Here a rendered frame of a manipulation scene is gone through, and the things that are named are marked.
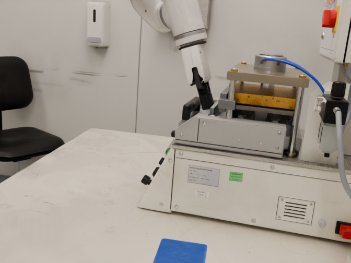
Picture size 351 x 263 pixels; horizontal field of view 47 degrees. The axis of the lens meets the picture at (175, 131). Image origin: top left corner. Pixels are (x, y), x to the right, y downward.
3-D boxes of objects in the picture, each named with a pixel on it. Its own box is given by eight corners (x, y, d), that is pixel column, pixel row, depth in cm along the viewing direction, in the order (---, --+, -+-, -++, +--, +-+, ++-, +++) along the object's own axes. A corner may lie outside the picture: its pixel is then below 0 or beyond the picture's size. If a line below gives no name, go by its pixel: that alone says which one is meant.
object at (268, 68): (321, 104, 114) (329, 57, 111) (335, 127, 85) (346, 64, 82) (235, 94, 120) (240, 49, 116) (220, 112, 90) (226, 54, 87)
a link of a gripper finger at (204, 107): (196, 85, 108) (202, 110, 109) (194, 87, 105) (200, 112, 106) (208, 83, 107) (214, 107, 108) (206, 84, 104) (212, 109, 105)
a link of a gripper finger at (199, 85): (191, 58, 104) (198, 71, 109) (193, 82, 100) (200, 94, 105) (196, 57, 104) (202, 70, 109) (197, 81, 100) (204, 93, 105)
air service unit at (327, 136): (331, 145, 88) (343, 78, 85) (340, 165, 75) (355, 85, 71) (306, 142, 90) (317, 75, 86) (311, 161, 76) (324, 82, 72)
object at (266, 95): (296, 103, 113) (302, 68, 110) (300, 118, 92) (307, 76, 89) (235, 96, 116) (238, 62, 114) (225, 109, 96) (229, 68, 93)
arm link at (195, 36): (178, 37, 111) (181, 48, 112) (170, 37, 103) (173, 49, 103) (207, 28, 109) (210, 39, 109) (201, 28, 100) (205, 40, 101)
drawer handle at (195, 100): (200, 110, 117) (201, 96, 116) (189, 120, 103) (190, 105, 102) (193, 109, 118) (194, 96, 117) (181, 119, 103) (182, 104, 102)
